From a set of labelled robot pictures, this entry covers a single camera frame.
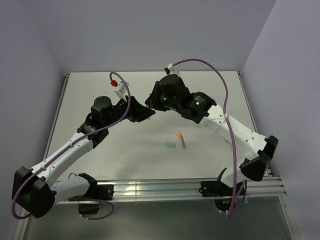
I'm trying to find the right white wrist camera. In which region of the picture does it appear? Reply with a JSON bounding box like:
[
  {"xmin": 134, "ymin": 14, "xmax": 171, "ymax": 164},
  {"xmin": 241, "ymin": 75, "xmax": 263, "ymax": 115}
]
[{"xmin": 164, "ymin": 63, "xmax": 181, "ymax": 77}]

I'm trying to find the green pen cap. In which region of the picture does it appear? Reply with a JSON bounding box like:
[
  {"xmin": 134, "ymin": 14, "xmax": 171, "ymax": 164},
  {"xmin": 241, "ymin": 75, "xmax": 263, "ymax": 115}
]
[{"xmin": 166, "ymin": 141, "xmax": 176, "ymax": 148}]

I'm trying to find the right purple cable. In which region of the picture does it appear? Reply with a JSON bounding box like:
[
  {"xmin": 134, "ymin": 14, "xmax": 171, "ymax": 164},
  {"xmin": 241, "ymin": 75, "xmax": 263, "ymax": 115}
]
[{"xmin": 172, "ymin": 58, "xmax": 248, "ymax": 220}]

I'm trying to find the aluminium front rail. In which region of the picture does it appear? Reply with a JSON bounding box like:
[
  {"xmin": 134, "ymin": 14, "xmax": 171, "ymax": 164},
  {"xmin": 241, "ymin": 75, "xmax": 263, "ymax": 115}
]
[{"xmin": 15, "ymin": 176, "xmax": 289, "ymax": 240}]

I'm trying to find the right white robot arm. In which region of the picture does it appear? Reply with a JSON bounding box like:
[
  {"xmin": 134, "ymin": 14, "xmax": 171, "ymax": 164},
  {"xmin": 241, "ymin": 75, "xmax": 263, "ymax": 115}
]
[{"xmin": 145, "ymin": 74, "xmax": 279, "ymax": 195}]

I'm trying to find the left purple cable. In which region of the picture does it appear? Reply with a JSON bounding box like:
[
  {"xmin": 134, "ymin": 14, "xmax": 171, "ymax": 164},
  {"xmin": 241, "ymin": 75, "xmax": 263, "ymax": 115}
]
[{"xmin": 11, "ymin": 71, "xmax": 132, "ymax": 221}]

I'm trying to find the orange thin pen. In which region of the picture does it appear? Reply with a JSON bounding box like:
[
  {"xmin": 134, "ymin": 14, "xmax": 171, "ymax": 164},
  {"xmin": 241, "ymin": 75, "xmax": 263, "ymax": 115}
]
[{"xmin": 174, "ymin": 131, "xmax": 187, "ymax": 150}]

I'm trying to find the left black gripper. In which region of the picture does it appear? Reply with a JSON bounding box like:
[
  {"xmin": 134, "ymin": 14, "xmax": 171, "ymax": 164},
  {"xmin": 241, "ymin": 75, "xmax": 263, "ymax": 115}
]
[{"xmin": 103, "ymin": 95, "xmax": 155, "ymax": 127}]

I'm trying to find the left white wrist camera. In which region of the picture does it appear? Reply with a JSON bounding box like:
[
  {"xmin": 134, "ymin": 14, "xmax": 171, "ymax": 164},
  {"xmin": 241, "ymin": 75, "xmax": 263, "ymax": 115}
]
[{"xmin": 114, "ymin": 81, "xmax": 130, "ymax": 102}]

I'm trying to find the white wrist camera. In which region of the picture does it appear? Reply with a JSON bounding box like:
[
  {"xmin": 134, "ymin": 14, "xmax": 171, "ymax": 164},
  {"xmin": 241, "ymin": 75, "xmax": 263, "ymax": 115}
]
[
  {"xmin": 164, "ymin": 63, "xmax": 181, "ymax": 77},
  {"xmin": 114, "ymin": 81, "xmax": 130, "ymax": 102}
]

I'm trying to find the purple cable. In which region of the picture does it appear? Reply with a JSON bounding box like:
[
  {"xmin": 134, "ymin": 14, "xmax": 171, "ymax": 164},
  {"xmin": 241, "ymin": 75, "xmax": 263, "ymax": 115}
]
[
  {"xmin": 172, "ymin": 58, "xmax": 248, "ymax": 220},
  {"xmin": 11, "ymin": 71, "xmax": 132, "ymax": 221}
]

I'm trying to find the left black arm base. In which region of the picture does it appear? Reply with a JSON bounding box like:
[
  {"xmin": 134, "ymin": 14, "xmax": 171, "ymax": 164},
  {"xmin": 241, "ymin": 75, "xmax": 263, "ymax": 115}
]
[{"xmin": 68, "ymin": 184, "xmax": 115, "ymax": 221}]

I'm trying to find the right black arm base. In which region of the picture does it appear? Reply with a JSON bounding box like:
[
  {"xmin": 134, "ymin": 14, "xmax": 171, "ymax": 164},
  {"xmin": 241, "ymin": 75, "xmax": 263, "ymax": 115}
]
[{"xmin": 198, "ymin": 180, "xmax": 233, "ymax": 212}]

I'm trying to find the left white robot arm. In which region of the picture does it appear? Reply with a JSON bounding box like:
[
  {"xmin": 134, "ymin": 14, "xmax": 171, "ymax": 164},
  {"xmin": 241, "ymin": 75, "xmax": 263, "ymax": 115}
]
[{"xmin": 11, "ymin": 96, "xmax": 156, "ymax": 220}]

